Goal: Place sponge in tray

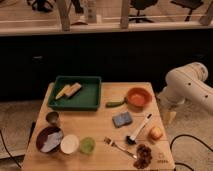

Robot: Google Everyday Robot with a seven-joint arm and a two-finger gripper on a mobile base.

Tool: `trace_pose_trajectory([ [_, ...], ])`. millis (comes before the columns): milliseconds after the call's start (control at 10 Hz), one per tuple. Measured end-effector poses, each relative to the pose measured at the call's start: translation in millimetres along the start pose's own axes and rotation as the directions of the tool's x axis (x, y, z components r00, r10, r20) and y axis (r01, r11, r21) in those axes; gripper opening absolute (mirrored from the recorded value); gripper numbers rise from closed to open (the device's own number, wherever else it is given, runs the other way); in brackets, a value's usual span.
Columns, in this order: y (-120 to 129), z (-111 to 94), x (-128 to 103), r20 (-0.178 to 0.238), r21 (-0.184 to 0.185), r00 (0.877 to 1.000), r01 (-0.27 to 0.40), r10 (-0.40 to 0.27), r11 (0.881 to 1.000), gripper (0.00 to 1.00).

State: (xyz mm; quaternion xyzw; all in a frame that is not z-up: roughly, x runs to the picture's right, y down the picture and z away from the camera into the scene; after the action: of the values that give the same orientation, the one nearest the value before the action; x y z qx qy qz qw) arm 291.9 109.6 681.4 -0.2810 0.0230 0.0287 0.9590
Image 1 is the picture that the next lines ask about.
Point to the blue sponge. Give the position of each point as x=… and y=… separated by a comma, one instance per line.
x=122, y=119

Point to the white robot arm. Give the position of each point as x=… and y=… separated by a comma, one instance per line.
x=187, y=83

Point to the green plastic tray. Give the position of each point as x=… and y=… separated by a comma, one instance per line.
x=87, y=98

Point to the green cucumber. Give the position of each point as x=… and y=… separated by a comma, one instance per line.
x=115, y=104

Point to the orange bowl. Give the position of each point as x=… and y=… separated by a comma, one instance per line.
x=138, y=97

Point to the silver fork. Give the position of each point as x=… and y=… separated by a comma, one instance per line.
x=112, y=143

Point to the small metal cup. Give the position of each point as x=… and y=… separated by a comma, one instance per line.
x=53, y=118

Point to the green cup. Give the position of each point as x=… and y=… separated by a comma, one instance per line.
x=87, y=145

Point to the orange yellow fruit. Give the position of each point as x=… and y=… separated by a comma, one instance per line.
x=155, y=133

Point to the white crumpled cloth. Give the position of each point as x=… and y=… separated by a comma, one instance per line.
x=53, y=140

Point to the brown grape bunch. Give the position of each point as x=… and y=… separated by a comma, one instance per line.
x=144, y=157

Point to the dark red bowl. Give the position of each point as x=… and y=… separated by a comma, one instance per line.
x=42, y=137

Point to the black office chair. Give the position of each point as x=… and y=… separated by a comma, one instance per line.
x=141, y=5

